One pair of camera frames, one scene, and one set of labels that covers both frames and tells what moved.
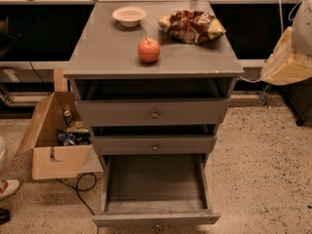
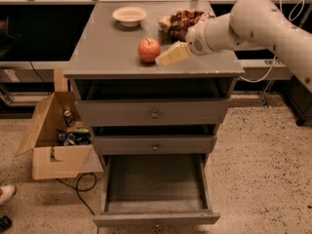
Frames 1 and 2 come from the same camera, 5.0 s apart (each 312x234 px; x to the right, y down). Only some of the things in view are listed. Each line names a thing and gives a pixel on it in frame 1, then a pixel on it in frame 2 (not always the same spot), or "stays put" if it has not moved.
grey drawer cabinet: [152, 77] stays put
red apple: [148, 50] stays put
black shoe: [5, 215] -> [5, 222]
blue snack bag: [69, 138] stays put
